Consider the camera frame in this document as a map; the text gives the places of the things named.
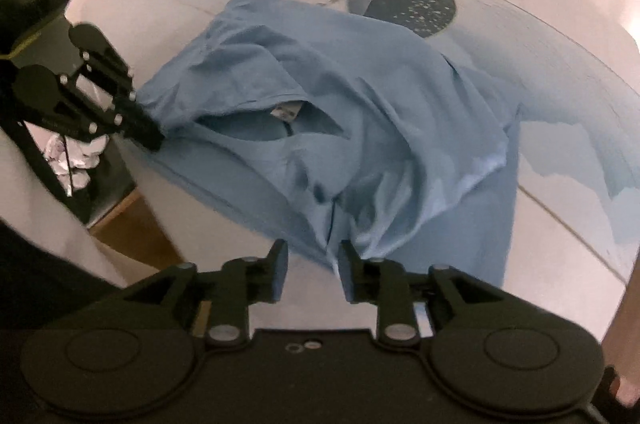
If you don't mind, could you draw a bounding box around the light blue t-shirt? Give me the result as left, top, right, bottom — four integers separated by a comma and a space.
138, 0, 521, 285

